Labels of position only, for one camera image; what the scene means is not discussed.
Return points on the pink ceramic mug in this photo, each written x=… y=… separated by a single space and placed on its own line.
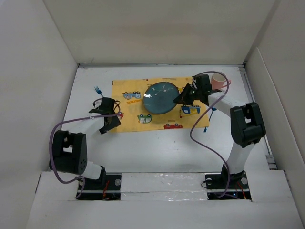
x=218 y=81

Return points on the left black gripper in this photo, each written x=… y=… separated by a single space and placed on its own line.
x=114 y=123

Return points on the yellow car-print cloth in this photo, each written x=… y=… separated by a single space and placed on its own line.
x=134 y=117

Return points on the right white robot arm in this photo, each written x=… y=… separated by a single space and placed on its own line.
x=246 y=121

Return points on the blue metal fork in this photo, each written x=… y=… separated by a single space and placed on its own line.
x=98 y=91

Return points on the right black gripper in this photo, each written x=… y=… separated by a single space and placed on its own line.
x=182 y=98

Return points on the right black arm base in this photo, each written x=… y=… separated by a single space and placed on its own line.
x=224 y=186

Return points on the teal ceramic plate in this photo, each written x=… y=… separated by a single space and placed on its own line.
x=158 y=98

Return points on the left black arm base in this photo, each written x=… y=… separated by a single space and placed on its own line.
x=107 y=190

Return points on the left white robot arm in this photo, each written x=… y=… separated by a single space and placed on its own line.
x=68 y=150

